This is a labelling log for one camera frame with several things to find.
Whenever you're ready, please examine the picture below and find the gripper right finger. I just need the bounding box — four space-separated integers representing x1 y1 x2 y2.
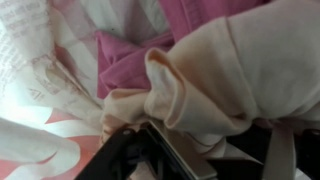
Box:
261 124 320 180

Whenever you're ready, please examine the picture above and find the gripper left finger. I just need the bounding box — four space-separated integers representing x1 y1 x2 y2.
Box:
74 119 219 180

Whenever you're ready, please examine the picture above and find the cream cloth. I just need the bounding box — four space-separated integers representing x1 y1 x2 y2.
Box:
99 0 320 161

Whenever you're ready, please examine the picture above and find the pink cloth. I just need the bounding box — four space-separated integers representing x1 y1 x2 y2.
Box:
94 0 268 100

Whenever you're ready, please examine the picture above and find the white red plastic bag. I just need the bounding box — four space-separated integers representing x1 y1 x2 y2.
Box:
0 0 174 180

